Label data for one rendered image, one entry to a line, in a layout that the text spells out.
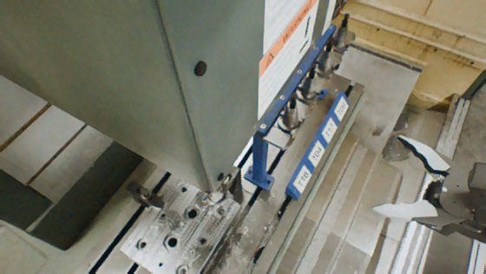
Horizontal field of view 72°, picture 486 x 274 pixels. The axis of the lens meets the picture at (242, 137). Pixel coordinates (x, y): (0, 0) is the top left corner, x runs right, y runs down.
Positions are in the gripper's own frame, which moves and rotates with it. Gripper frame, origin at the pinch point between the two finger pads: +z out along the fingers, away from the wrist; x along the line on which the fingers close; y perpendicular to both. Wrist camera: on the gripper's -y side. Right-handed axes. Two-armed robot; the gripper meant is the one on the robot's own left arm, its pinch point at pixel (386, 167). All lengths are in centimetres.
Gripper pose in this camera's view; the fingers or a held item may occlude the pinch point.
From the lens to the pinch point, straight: 61.3
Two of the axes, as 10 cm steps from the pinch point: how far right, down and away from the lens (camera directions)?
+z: -8.8, -4.0, 2.6
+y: 0.2, 5.2, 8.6
